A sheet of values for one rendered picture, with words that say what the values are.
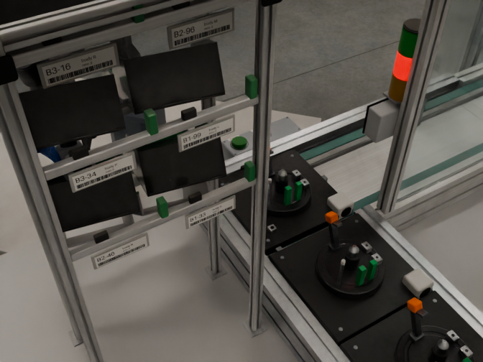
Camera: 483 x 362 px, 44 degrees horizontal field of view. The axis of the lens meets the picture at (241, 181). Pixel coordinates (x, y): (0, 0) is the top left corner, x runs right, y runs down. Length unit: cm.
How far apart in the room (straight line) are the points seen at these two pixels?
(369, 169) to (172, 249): 54
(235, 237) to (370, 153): 49
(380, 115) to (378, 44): 267
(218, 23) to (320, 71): 283
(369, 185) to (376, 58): 225
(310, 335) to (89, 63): 71
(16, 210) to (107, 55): 97
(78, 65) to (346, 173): 99
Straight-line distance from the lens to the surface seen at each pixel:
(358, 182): 152
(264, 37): 77
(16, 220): 157
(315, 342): 117
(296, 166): 146
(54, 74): 67
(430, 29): 110
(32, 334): 135
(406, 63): 116
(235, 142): 151
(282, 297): 121
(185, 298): 134
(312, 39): 382
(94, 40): 67
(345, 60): 365
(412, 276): 125
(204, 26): 72
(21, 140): 71
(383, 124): 122
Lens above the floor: 196
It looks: 45 degrees down
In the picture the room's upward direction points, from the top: straight up
